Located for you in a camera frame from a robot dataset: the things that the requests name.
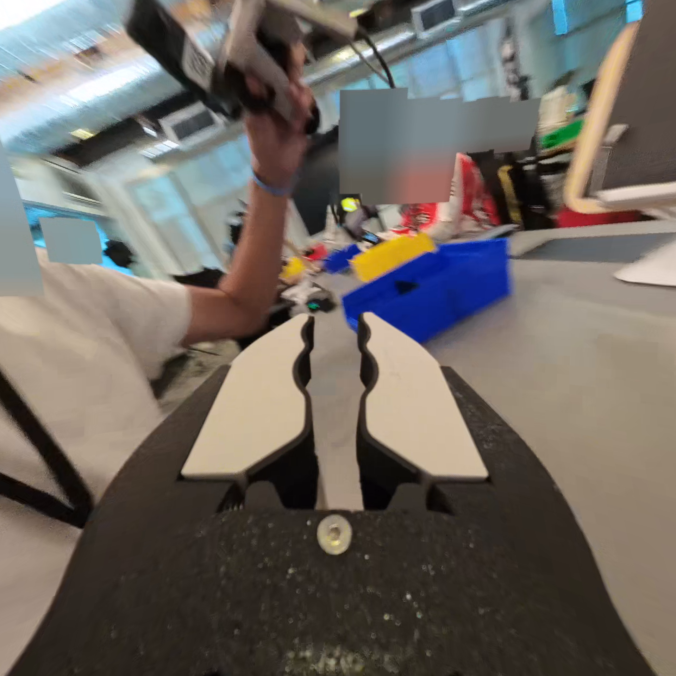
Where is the person's left forearm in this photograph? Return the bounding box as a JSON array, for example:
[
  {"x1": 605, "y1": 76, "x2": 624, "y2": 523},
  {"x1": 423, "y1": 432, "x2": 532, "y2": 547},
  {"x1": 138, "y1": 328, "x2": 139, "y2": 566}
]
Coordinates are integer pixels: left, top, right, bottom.
[{"x1": 185, "y1": 180, "x2": 296, "y2": 344}]

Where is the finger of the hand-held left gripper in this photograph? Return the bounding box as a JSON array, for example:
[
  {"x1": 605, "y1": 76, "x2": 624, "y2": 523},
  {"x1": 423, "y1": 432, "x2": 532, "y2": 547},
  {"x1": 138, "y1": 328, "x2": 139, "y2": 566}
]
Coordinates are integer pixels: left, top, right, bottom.
[
  {"x1": 224, "y1": 0, "x2": 309, "y2": 125},
  {"x1": 270, "y1": 0, "x2": 360, "y2": 43}
]

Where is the blue plastic bin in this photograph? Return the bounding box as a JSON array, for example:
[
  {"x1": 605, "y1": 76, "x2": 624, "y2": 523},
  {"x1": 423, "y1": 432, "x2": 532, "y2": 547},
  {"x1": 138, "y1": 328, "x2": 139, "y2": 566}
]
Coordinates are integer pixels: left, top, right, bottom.
[{"x1": 340, "y1": 238, "x2": 512, "y2": 344}]

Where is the yellow plastic bin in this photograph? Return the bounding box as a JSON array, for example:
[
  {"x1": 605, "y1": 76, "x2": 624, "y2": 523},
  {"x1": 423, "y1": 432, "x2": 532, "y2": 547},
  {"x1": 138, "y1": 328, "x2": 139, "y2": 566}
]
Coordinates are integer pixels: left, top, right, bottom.
[{"x1": 349, "y1": 233, "x2": 437, "y2": 284}]

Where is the blue wristband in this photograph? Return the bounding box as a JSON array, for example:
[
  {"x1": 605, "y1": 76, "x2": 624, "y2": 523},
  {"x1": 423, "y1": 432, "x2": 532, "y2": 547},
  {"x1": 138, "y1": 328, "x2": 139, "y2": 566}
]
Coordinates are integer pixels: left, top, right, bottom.
[{"x1": 251, "y1": 169, "x2": 296, "y2": 199}]

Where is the person's white shirt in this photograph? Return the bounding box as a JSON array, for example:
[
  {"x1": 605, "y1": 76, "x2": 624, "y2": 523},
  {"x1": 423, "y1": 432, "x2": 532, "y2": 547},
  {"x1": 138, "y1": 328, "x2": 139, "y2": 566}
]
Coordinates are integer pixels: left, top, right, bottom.
[{"x1": 0, "y1": 259, "x2": 193, "y2": 676}]

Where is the red white printed bag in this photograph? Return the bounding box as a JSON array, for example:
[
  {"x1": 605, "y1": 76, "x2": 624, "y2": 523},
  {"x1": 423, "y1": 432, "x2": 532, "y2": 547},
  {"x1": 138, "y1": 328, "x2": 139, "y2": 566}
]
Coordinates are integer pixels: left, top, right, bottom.
[{"x1": 400, "y1": 154, "x2": 506, "y2": 244}]

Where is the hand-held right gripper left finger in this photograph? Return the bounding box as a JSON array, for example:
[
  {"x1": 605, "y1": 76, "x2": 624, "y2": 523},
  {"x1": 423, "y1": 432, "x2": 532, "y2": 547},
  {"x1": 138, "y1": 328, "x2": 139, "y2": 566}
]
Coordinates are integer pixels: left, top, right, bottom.
[{"x1": 182, "y1": 314, "x2": 318, "y2": 495}]

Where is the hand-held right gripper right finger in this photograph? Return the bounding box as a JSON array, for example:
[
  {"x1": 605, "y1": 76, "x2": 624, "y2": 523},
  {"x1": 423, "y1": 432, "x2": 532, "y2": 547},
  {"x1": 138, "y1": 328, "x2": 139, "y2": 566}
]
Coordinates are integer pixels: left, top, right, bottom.
[{"x1": 357, "y1": 312, "x2": 490, "y2": 495}]

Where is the grey desk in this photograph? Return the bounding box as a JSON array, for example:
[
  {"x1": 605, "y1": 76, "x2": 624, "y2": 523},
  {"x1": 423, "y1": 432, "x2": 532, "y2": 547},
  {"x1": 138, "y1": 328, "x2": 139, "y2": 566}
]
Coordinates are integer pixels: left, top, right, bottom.
[{"x1": 312, "y1": 217, "x2": 676, "y2": 676}]

